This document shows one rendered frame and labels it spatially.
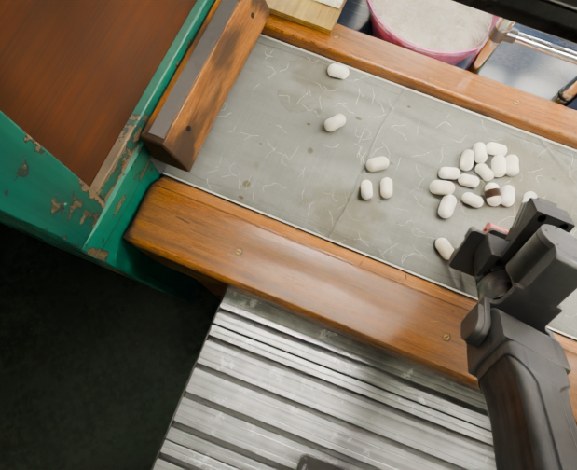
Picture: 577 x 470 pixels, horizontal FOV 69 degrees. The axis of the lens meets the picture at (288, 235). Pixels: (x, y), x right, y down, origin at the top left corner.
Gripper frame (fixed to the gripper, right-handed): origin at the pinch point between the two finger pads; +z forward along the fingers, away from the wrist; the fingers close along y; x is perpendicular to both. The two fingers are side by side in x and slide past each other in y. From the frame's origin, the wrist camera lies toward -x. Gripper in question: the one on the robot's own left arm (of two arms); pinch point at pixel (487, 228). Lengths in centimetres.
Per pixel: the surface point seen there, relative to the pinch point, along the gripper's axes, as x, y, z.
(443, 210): -0.2, 7.2, -0.1
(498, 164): -7.0, 1.4, 8.1
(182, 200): 8.4, 43.8, -11.1
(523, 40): -23.3, 6.1, 14.1
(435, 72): -15.0, 15.5, 16.5
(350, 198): 3.1, 20.7, -1.0
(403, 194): 0.7, 13.3, 1.9
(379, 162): -2.5, 18.7, 2.6
